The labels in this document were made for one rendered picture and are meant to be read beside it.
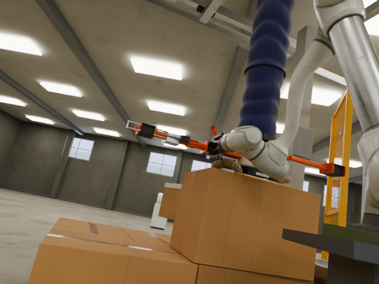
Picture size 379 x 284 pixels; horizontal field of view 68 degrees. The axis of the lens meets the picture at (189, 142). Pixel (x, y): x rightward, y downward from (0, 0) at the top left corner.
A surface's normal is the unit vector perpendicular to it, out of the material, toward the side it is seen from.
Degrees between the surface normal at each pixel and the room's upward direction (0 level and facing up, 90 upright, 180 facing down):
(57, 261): 90
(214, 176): 90
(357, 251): 90
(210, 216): 90
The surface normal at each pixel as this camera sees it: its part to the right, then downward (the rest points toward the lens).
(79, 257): 0.36, -0.15
